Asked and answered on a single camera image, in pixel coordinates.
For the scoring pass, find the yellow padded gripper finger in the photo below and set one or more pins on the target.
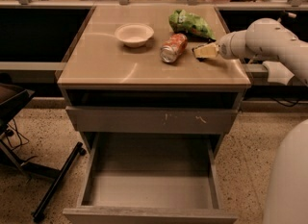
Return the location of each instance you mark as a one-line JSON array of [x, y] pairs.
[[214, 49]]

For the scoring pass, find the black rxbar chocolate bar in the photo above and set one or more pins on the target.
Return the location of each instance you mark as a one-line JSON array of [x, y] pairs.
[[202, 52]]

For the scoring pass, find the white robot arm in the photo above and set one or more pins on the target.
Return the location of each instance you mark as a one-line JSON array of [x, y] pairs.
[[268, 39]]

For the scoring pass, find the white curved robot base part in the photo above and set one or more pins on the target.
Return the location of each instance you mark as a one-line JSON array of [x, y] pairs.
[[277, 72]]

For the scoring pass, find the grey drawer cabinet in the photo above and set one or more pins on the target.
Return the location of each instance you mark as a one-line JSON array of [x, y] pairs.
[[102, 72]]

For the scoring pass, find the closed top drawer front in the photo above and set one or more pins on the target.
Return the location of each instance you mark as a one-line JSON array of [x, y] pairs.
[[151, 120]]

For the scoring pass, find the open middle drawer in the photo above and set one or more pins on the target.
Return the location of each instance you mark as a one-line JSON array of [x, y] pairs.
[[150, 179]]

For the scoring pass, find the green chip bag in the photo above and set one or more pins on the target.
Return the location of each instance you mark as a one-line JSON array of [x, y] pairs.
[[181, 21]]

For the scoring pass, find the orange soda can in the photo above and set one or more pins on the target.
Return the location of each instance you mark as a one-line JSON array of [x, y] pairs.
[[173, 48]]

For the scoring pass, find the white ceramic bowl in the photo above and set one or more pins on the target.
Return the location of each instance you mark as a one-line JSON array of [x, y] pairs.
[[134, 35]]

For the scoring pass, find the white rod with black tip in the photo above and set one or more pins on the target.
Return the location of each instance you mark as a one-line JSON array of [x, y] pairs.
[[285, 14]]

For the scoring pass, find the black chair with base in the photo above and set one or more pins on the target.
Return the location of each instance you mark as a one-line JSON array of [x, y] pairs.
[[37, 159]]

